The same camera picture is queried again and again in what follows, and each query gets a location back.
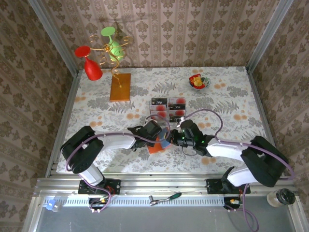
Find clear acrylic card stand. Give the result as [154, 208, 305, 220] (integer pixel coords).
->
[149, 97, 188, 123]

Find floral fern print tablecloth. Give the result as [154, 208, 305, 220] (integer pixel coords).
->
[56, 66, 277, 174]

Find white bowl green leaf print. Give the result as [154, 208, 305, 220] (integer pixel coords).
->
[188, 74, 211, 91]

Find red wine glass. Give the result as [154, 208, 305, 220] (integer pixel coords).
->
[74, 45, 103, 81]

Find green wine glass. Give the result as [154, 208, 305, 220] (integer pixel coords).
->
[100, 26, 124, 61]

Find grey metal shelf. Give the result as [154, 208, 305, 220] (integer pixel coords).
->
[21, 195, 309, 232]

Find glass jar black lid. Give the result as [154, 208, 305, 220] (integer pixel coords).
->
[267, 188, 296, 208]

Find blue white plastic connector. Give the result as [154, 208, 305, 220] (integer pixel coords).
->
[44, 197, 62, 213]

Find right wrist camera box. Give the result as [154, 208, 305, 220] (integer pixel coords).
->
[180, 119, 201, 140]

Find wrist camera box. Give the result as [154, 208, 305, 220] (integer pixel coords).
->
[144, 120, 163, 141]
[180, 119, 201, 140]

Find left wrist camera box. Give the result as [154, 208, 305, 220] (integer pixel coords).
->
[144, 120, 163, 141]

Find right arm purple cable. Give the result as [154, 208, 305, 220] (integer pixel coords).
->
[177, 109, 295, 232]

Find gold wire rack wooden base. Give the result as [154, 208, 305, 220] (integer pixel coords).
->
[89, 33, 132, 102]

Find aluminium front rail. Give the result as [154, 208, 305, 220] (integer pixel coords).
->
[33, 172, 300, 197]

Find ratchet wrench green handle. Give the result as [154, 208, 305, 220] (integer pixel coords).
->
[149, 192, 183, 207]

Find slotted grey cable duct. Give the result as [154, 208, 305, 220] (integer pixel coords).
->
[43, 195, 229, 207]

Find aluminium side rail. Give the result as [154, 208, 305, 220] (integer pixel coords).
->
[45, 70, 82, 178]
[245, 67, 285, 177]

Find aluminium frame post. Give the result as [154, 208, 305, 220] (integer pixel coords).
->
[246, 0, 294, 73]
[28, 0, 80, 75]

